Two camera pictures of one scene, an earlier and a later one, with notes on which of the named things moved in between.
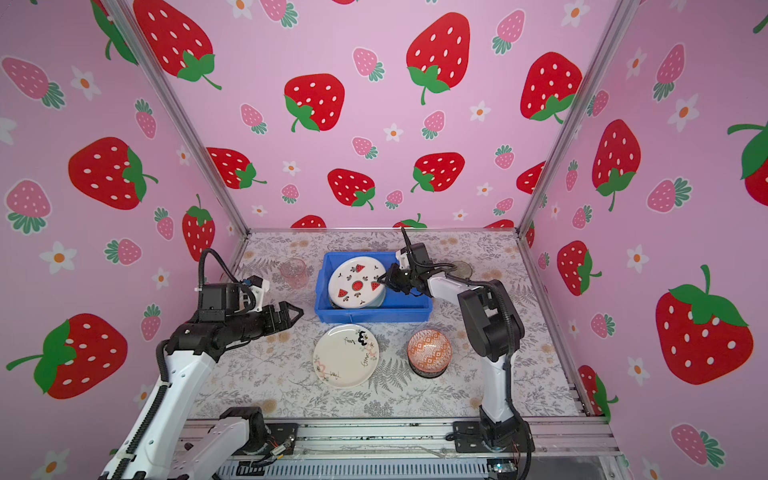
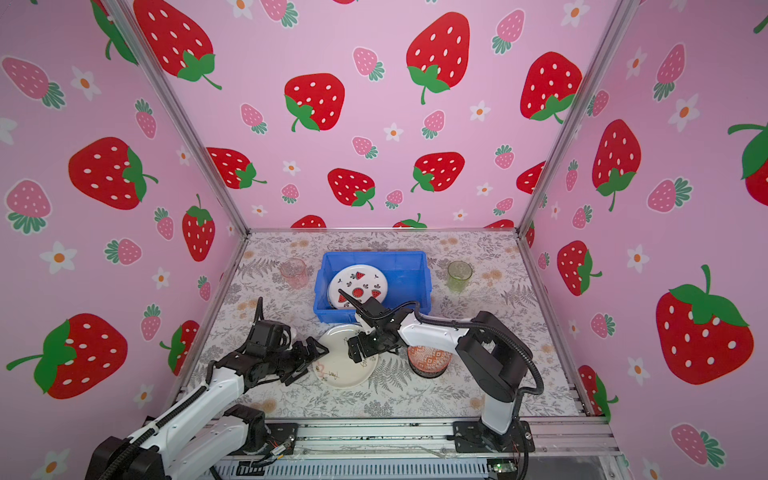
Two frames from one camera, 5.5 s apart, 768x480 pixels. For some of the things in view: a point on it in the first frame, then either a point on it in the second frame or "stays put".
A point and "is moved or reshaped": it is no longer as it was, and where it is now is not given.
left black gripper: x=271 y=317 to x=314 y=352
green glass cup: x=463 y=269 stays put
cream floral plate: x=346 y=355 stays put
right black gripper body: x=403 y=279 to x=367 y=342
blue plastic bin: x=395 y=306 stays put
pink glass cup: x=295 y=271 stays put
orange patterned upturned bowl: x=429 y=353 stays put
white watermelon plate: x=354 y=282 is moved or reshaped
